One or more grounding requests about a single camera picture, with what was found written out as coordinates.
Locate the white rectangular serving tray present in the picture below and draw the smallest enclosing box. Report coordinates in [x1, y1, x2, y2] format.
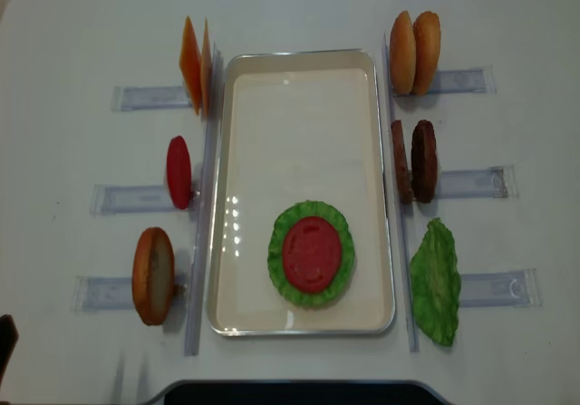
[207, 49, 395, 337]

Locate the long clear acrylic rail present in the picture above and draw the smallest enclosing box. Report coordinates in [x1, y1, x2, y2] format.
[184, 44, 224, 356]
[382, 33, 420, 353]

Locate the right bun top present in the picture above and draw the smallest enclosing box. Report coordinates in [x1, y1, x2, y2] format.
[412, 11, 441, 95]

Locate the right long clear acrylic rail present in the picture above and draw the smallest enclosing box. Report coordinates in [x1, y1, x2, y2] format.
[382, 33, 420, 353]

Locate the standing bun bottom slice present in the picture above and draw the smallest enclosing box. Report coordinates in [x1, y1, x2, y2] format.
[131, 227, 175, 326]

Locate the standing red tomato slice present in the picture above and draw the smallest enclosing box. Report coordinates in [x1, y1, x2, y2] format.
[166, 136, 192, 209]

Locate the clear holder under bun slice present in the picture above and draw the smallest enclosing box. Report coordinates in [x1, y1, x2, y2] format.
[72, 275, 187, 313]

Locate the clear holder under lettuce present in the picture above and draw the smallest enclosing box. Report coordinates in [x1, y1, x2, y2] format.
[459, 268, 543, 308]

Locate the dark brown object at edge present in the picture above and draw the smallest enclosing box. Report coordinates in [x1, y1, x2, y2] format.
[0, 314, 19, 382]

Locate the clear holder under tomato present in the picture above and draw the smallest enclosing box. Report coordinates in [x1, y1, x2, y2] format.
[90, 185, 179, 216]

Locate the thick brown meat patty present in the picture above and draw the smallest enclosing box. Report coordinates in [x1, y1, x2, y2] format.
[411, 120, 439, 203]

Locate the standing green lettuce leaf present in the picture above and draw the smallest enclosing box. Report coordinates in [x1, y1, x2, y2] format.
[410, 217, 461, 347]

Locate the clear holder under bun tops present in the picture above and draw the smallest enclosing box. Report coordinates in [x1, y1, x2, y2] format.
[391, 64, 498, 97]

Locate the clear holder under patties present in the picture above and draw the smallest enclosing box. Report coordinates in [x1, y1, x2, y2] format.
[435, 166, 518, 199]

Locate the red tomato slice on tray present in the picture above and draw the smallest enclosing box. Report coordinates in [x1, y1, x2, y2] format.
[282, 217, 342, 294]

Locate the thin brown meat patty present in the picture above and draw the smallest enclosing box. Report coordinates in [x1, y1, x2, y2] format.
[391, 120, 413, 205]

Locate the green lettuce leaf on tray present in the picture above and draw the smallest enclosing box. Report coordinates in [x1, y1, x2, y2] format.
[267, 200, 355, 309]

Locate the clear holder under cheese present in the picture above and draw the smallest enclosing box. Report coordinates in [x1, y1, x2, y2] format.
[111, 86, 192, 112]

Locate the left sesame bun top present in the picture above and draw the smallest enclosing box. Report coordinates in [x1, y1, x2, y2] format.
[389, 11, 416, 94]

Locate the left long clear acrylic rail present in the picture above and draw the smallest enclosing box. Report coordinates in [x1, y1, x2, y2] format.
[184, 44, 224, 356]

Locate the dark robot base front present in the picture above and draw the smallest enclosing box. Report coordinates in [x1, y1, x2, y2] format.
[157, 381, 449, 404]

